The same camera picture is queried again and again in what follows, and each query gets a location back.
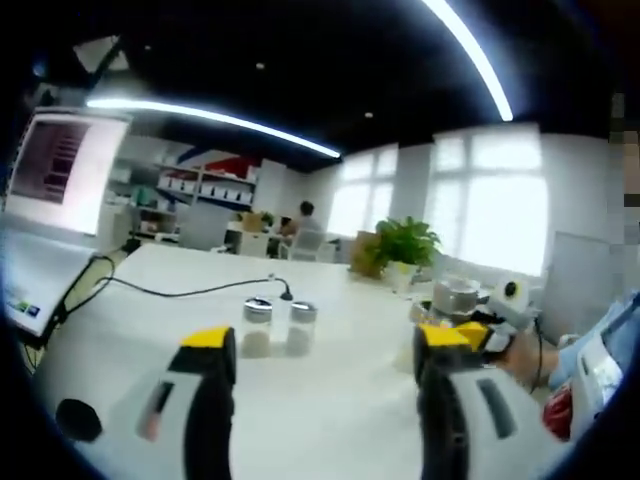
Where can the brown paper bag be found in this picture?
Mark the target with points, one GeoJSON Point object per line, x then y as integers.
{"type": "Point", "coordinates": [364, 255]}

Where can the brown cardboard box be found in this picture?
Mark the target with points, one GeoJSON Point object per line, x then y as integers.
{"type": "Point", "coordinates": [251, 221]}

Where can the white storage shelf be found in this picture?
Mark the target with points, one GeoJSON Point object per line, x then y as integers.
{"type": "Point", "coordinates": [200, 190]}

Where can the white laptop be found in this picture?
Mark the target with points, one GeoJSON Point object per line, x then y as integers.
{"type": "Point", "coordinates": [60, 175]}

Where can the short glass seasoning bottle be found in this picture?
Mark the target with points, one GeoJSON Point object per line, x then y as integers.
{"type": "Point", "coordinates": [257, 330]}
{"type": "Point", "coordinates": [302, 330]}

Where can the white chest-worn device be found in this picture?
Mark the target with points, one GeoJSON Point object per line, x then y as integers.
{"type": "Point", "coordinates": [600, 380]}

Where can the grey partition panel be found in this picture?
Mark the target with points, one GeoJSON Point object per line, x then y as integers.
{"type": "Point", "coordinates": [202, 227]}

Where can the person's right hand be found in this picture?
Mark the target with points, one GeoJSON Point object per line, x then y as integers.
{"type": "Point", "coordinates": [525, 357]}

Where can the ceiling light strip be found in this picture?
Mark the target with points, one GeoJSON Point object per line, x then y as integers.
{"type": "Point", "coordinates": [480, 55]}
{"type": "Point", "coordinates": [215, 116]}

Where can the wide window with blinds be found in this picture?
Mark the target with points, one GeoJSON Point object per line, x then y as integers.
{"type": "Point", "coordinates": [492, 210]}

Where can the white ceiling panel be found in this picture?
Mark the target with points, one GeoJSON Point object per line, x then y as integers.
{"type": "Point", "coordinates": [97, 52]}

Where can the narrow window with blinds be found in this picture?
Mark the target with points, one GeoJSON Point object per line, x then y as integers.
{"type": "Point", "coordinates": [362, 195]}

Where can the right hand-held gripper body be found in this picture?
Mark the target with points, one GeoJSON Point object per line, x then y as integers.
{"type": "Point", "coordinates": [515, 302]}

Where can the row of white storage boxes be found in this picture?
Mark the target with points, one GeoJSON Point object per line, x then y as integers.
{"type": "Point", "coordinates": [210, 191]}

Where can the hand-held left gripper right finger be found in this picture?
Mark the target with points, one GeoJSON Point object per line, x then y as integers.
{"type": "Point", "coordinates": [480, 415]}

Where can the white office chair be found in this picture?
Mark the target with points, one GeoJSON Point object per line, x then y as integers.
{"type": "Point", "coordinates": [307, 246]}

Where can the red badge card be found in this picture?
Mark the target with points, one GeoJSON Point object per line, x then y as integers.
{"type": "Point", "coordinates": [559, 415]}

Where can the green potted plant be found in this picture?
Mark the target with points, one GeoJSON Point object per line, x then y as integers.
{"type": "Point", "coordinates": [405, 245]}

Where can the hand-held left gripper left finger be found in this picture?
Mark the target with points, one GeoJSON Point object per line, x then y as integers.
{"type": "Point", "coordinates": [165, 415]}

